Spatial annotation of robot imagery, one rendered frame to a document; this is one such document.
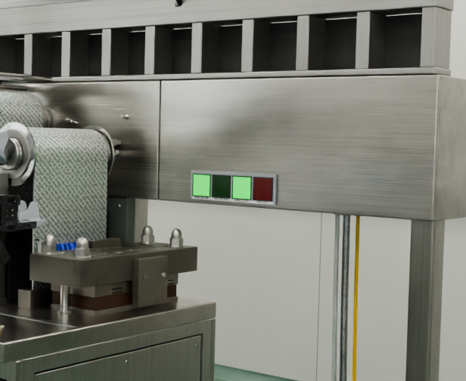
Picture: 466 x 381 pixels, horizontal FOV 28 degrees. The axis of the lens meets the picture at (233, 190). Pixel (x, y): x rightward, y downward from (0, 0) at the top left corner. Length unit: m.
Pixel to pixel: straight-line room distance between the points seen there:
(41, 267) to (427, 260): 0.86
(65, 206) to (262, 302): 2.90
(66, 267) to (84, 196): 0.29
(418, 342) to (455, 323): 2.36
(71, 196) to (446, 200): 0.88
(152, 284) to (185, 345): 0.17
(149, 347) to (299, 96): 0.66
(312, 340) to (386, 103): 3.03
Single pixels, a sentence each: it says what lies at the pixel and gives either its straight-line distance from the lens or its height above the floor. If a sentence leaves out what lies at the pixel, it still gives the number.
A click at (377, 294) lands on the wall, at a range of 4.71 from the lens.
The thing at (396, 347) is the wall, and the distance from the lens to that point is 4.71.
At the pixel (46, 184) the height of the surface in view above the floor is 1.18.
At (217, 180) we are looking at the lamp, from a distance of 2.25.
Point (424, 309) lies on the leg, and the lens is 2.18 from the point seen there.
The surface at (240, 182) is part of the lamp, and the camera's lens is 2.21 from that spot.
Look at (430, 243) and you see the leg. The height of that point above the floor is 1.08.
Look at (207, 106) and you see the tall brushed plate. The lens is 2.28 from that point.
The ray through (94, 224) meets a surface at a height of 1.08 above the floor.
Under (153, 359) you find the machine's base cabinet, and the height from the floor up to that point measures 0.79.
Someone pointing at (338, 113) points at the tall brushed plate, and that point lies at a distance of 2.08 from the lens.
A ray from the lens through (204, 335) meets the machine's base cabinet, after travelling 2.32.
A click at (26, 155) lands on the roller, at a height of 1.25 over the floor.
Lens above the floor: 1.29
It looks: 3 degrees down
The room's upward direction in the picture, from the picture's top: 2 degrees clockwise
